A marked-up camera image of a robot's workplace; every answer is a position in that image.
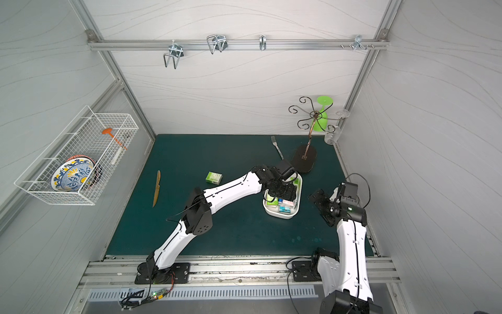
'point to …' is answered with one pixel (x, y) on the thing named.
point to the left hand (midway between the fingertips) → (293, 197)
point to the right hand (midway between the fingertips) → (317, 203)
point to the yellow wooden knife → (157, 187)
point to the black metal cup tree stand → (304, 157)
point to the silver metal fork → (274, 143)
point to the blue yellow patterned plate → (70, 175)
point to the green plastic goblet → (321, 121)
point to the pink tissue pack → (287, 203)
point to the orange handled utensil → (108, 131)
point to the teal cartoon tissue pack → (284, 209)
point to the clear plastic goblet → (333, 133)
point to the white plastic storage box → (273, 210)
